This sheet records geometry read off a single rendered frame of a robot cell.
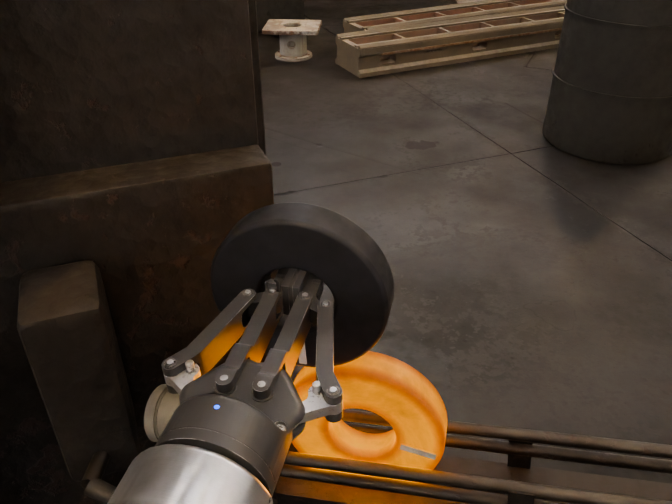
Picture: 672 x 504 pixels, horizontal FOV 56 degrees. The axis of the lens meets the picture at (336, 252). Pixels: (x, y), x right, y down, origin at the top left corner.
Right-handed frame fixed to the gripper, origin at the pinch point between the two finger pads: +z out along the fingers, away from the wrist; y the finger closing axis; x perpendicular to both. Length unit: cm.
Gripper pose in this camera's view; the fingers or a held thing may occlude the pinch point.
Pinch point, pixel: (303, 275)
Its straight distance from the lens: 52.6
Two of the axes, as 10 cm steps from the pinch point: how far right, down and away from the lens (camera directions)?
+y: 9.7, 1.2, -2.0
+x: -0.2, -8.1, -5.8
